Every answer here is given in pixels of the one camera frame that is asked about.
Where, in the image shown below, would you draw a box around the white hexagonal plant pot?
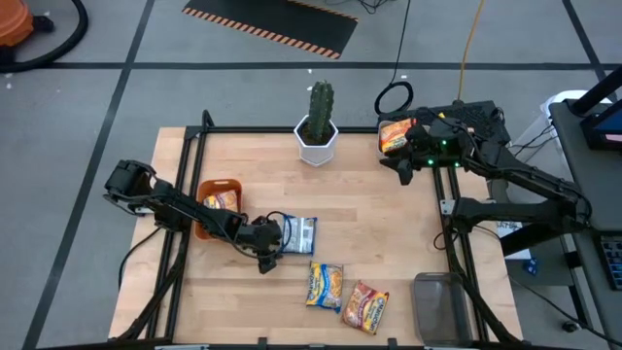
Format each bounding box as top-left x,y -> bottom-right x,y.
293,114 -> 340,168

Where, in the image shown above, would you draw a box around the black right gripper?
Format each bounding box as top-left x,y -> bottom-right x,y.
380,118 -> 478,187

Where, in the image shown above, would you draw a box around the blue soy sauce ramen pack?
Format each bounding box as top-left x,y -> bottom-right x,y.
304,261 -> 345,314
280,215 -> 319,257

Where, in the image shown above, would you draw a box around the green cactus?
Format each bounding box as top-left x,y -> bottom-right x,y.
307,80 -> 336,143

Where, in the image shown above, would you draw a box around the black monitor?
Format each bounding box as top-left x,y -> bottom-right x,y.
580,110 -> 622,152

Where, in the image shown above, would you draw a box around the orange chicken ramen pack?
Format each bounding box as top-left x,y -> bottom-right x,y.
379,118 -> 418,156

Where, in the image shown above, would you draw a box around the orange shop vacuum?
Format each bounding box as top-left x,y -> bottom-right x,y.
0,0 -> 55,67

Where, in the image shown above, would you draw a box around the dark grey plastic bin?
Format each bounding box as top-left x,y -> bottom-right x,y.
411,271 -> 470,347

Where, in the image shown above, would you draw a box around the black keyboard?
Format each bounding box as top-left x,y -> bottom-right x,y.
600,234 -> 622,292

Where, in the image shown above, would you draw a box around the grey desk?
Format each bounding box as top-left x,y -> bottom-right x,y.
500,65 -> 622,350

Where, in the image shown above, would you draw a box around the black floor cable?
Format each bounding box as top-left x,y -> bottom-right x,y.
118,226 -> 164,293

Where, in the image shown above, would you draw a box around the orange plastic bin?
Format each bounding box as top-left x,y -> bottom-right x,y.
192,177 -> 244,242

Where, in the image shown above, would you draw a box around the light grey plastic bin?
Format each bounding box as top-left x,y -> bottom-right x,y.
374,120 -> 436,164

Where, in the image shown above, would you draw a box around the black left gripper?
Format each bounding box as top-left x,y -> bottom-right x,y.
235,213 -> 292,275

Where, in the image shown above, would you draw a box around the black hanging cable with coil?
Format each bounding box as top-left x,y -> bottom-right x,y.
372,0 -> 415,117

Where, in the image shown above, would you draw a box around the yellow hanging cable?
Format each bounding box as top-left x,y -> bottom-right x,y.
456,0 -> 487,104

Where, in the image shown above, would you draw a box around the black aluminium table frame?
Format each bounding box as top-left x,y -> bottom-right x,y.
109,109 -> 524,350

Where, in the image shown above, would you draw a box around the white paper sheet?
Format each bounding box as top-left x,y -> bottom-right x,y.
495,206 -> 534,262

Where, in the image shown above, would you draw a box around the red beef ramen pack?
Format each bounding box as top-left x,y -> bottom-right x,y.
202,189 -> 240,214
339,279 -> 391,335

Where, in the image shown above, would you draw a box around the white translucent container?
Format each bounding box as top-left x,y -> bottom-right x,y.
504,89 -> 613,211

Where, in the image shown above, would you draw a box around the black vacuum hose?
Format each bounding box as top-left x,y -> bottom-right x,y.
0,0 -> 90,74

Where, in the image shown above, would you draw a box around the tangled black floor cables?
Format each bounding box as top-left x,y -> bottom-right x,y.
324,0 -> 390,15

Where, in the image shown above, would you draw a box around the black hazard-striped floor mat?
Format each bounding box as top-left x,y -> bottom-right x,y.
182,0 -> 360,61

